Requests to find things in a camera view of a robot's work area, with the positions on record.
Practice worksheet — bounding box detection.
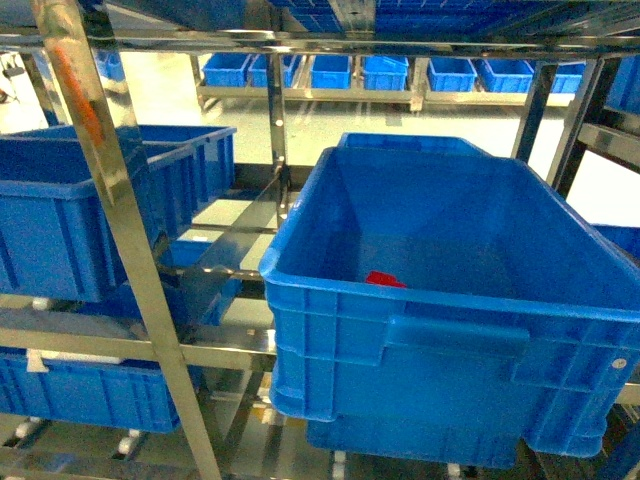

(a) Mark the red toy block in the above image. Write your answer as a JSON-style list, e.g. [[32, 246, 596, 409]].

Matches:
[[365, 270, 407, 288]]

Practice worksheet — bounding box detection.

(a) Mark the blue crate left shelf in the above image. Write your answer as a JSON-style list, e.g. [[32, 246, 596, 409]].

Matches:
[[1, 125, 237, 302]]

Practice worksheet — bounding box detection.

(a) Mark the stainless steel rack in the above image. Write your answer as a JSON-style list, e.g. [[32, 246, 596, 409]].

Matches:
[[1, 1, 639, 479]]

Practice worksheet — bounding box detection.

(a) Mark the blue crate lower shelf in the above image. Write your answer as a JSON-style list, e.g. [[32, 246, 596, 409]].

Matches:
[[1, 348, 180, 434]]

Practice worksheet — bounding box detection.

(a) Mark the large blue crate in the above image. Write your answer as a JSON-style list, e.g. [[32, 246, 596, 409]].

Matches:
[[259, 147, 639, 468]]

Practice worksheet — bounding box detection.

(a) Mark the blue crate shelf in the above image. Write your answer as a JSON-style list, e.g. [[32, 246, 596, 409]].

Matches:
[[1, 125, 237, 302], [1, 348, 180, 434]]

